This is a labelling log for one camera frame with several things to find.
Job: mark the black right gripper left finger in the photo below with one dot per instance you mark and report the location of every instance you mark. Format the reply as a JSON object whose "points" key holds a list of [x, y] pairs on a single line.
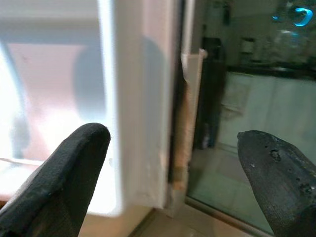
{"points": [[54, 187]]}

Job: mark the glossy black fridge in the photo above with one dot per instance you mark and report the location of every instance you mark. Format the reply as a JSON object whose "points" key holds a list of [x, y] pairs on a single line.
{"points": [[143, 111]]}

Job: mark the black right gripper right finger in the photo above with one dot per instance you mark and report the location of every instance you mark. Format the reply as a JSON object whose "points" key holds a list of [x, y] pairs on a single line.
{"points": [[281, 187]]}

